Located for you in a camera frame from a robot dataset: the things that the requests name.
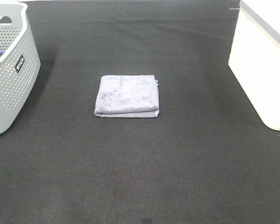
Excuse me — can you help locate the white plastic storage bin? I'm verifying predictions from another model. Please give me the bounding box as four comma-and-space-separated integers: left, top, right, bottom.
228, 0, 280, 131

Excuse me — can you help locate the lavender towel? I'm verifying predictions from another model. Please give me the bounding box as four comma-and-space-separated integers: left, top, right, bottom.
94, 75, 160, 118

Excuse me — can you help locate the grey perforated laundry basket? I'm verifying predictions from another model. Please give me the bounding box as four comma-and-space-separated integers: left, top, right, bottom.
0, 2, 41, 134

